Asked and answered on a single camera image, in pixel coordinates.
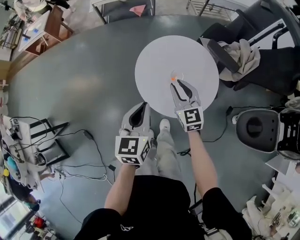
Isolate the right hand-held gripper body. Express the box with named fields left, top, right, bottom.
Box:
left=174, top=95, right=204, bottom=133

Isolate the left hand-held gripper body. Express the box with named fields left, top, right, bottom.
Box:
left=114, top=127, right=156, bottom=167

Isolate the clear plastic cup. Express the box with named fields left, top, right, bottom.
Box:
left=170, top=69, right=184, bottom=82

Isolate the person's right forearm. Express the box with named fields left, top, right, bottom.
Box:
left=187, top=130, right=220, bottom=195

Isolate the person's left forearm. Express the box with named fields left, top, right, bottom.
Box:
left=104, top=163, right=142, bottom=217

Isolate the person's white shoe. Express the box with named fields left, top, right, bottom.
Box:
left=159, top=118, right=171, bottom=132

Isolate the person's grey trouser leg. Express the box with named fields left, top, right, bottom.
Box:
left=155, top=127, right=182, bottom=181

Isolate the beige cloth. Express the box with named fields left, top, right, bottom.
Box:
left=217, top=38, right=261, bottom=83

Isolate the black seat with grey rim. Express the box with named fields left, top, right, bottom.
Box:
left=235, top=109, right=283, bottom=154

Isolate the person's black t-shirt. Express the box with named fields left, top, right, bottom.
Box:
left=74, top=174, right=253, bottom=240

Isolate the black office chair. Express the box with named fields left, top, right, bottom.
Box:
left=196, top=0, right=300, bottom=96

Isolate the metal rack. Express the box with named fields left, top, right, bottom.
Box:
left=189, top=0, right=233, bottom=22

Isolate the pink cloth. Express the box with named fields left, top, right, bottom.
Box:
left=129, top=5, right=145, bottom=17

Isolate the black patterned backrest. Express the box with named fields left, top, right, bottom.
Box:
left=277, top=108, right=300, bottom=161

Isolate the cluttered white desk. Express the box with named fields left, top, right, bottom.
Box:
left=0, top=116, right=47, bottom=193

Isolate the wooden cabinet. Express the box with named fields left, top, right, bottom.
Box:
left=23, top=4, right=74, bottom=56

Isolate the black floor cable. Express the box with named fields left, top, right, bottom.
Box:
left=48, top=129, right=118, bottom=181

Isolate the black metal frame stand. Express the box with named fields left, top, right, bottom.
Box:
left=28, top=118, right=71, bottom=163

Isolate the metal chair frame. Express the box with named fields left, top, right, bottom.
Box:
left=90, top=0, right=156, bottom=24

